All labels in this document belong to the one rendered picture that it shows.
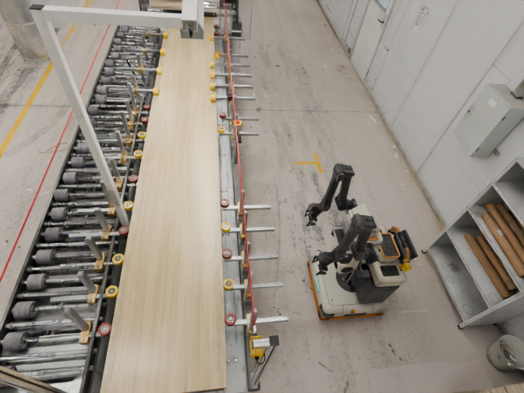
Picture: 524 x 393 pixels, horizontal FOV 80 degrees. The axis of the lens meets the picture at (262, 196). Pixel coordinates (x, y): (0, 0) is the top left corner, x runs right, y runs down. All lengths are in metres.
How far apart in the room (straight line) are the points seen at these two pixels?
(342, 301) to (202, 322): 1.44
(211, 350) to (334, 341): 1.46
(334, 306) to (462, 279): 1.56
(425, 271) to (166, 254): 2.86
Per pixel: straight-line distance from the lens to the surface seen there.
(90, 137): 2.17
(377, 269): 2.83
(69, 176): 3.31
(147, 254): 2.55
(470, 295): 4.07
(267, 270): 3.46
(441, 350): 3.79
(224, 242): 2.87
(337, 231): 2.60
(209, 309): 2.32
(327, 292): 3.18
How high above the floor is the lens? 3.09
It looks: 50 degrees down
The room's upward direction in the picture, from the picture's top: 9 degrees clockwise
